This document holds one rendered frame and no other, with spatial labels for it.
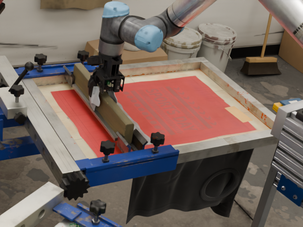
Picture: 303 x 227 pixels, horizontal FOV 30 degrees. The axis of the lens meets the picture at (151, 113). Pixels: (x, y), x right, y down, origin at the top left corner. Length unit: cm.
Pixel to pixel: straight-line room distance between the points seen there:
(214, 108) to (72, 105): 51
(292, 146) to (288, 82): 318
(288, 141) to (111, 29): 60
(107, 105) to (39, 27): 224
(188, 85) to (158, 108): 25
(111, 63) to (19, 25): 224
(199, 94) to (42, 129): 72
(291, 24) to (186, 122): 71
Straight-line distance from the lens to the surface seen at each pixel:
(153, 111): 193
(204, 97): 209
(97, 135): 176
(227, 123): 196
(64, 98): 193
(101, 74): 170
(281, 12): 132
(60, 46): 403
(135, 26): 159
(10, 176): 312
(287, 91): 460
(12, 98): 167
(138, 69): 214
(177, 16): 164
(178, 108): 198
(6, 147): 174
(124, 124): 164
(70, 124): 180
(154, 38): 157
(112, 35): 164
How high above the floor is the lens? 192
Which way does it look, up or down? 30 degrees down
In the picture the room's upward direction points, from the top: 10 degrees clockwise
